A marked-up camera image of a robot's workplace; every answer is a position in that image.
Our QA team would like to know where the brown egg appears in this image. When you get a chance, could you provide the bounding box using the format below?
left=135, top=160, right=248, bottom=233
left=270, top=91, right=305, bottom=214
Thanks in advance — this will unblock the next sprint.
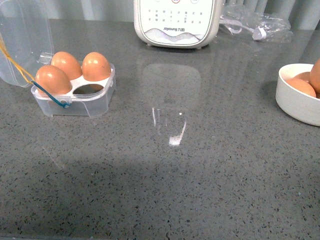
left=286, top=77, right=317, bottom=98
left=35, top=65, right=72, bottom=95
left=294, top=71, right=310, bottom=83
left=51, top=51, right=83, bottom=81
left=309, top=59, right=320, bottom=93
left=82, top=52, right=112, bottom=82

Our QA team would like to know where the brown egg in bowl back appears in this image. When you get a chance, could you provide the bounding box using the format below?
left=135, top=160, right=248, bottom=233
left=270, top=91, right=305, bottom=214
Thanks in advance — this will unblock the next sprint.
left=294, top=71, right=310, bottom=83

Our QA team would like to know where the clear plastic egg box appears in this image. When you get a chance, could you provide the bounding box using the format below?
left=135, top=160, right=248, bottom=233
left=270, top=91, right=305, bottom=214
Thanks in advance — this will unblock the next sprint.
left=0, top=0, right=116, bottom=117

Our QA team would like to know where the white Joyoung soymilk maker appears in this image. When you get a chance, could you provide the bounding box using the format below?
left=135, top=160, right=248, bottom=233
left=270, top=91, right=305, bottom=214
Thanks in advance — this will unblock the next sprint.
left=133, top=0, right=223, bottom=49

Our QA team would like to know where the blue rubber band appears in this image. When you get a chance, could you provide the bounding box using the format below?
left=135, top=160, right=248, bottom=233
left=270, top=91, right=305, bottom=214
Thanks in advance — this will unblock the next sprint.
left=31, top=80, right=71, bottom=109

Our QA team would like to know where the clear plastic bag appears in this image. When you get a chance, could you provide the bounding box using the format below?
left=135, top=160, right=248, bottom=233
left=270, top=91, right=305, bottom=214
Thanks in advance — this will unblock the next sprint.
left=219, top=4, right=293, bottom=43

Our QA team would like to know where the white round bowl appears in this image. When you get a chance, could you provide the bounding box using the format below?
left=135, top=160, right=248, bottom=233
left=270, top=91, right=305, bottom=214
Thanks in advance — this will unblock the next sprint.
left=275, top=63, right=320, bottom=127

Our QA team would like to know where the yellow rubber band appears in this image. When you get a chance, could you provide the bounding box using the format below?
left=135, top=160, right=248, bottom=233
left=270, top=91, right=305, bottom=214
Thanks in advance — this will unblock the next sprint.
left=0, top=36, right=35, bottom=85

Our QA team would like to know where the grey curtain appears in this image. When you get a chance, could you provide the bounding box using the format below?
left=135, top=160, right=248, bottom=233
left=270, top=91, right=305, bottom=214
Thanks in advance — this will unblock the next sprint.
left=43, top=0, right=320, bottom=30

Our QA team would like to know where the white power cable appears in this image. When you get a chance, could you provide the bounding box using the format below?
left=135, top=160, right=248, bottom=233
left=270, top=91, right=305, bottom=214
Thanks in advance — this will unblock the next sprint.
left=219, top=18, right=267, bottom=41

